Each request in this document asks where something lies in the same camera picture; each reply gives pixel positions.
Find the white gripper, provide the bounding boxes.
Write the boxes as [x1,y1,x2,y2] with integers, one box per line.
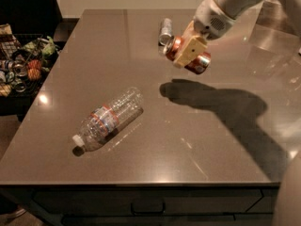
[173,0,235,67]

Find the red coke can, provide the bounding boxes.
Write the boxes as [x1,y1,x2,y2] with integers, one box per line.
[164,36,211,74]

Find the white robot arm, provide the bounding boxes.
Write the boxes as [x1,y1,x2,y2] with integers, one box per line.
[171,0,301,67]

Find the silver can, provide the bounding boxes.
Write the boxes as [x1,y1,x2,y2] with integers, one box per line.
[158,18,172,45]

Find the clear plastic water bottle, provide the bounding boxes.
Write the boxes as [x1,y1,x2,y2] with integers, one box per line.
[72,87,143,154]

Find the black wire basket of snacks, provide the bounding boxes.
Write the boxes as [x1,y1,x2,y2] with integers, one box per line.
[0,23,60,116]

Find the dark cabinet drawer with handle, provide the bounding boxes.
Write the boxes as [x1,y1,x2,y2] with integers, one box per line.
[34,188,261,216]

